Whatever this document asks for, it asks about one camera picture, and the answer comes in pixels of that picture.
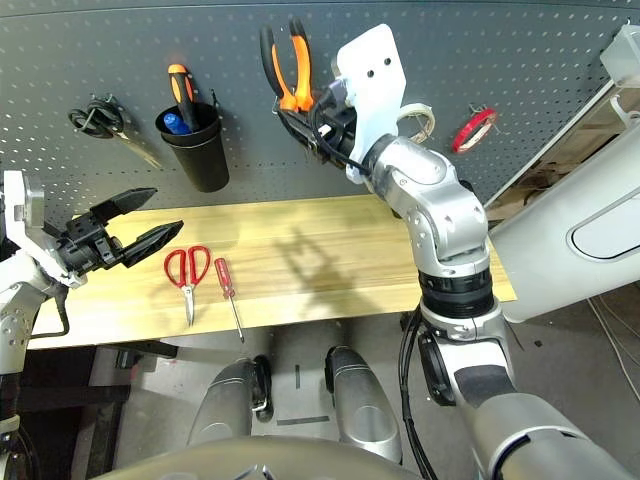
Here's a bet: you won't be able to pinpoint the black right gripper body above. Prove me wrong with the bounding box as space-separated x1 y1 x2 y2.
309 98 359 165

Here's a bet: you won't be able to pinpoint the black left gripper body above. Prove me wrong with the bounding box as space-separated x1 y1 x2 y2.
57 209 124 274

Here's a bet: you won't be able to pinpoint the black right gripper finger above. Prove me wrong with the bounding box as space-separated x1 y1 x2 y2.
277 110 321 152

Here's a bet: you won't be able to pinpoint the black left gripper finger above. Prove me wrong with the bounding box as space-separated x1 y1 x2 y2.
118 219 185 269
89 187 159 226

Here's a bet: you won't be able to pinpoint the red handled scissors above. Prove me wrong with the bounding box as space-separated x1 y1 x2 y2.
163 244 212 327

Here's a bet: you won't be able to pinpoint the orange black needle-nose pliers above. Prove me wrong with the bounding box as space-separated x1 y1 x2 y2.
258 17 316 115

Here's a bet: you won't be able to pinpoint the red handled screwdriver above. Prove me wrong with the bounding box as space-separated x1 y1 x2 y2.
213 257 246 345

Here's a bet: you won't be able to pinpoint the red tape roll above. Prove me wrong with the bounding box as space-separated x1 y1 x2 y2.
452 107 499 155

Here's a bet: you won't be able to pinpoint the dark grey perforated pegboard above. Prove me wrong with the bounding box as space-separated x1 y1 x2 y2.
0 0 640 211

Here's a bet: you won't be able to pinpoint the black plastic cup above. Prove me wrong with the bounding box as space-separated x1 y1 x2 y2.
154 102 230 194

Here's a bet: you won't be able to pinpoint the white tape roll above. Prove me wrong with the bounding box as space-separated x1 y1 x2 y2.
397 102 435 145

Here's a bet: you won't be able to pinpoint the blue marker pen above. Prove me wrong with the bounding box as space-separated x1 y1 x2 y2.
162 113 192 136

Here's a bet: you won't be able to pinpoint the black metal table foot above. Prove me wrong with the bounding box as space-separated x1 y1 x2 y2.
97 339 180 371

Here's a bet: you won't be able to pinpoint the metal peg hook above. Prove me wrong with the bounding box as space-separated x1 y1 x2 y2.
468 103 501 134

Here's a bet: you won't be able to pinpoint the grey robot left leg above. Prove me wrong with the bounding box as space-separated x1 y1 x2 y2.
187 354 274 446

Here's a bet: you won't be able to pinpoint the grey robot leg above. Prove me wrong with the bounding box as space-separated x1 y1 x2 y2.
325 345 404 464
187 354 274 446

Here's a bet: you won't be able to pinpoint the grey robot torso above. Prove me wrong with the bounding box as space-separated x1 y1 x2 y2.
94 434 416 480

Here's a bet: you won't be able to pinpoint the white rounded cabinet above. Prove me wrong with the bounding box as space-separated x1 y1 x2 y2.
492 132 640 324

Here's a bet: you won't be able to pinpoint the grey robot right leg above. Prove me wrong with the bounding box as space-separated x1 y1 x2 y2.
325 345 404 464

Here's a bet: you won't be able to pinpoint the white plastic hook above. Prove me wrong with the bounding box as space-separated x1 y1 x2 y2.
609 94 636 126

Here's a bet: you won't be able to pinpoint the clear plastic bin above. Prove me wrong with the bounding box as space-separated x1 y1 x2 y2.
599 23 640 89

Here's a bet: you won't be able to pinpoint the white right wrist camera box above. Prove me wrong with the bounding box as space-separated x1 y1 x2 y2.
335 23 407 184

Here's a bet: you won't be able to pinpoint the black handled scissors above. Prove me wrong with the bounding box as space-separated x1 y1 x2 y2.
68 94 164 170

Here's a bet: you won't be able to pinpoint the orange black handled screwdriver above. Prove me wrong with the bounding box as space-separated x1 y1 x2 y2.
167 63 197 134

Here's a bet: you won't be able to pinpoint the white pegboard frame post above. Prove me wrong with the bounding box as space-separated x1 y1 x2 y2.
482 79 616 209

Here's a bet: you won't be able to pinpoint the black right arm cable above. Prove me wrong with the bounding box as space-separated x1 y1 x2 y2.
307 97 441 480

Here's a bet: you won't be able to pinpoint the white floor cables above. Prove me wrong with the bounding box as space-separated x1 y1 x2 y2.
587 294 640 396

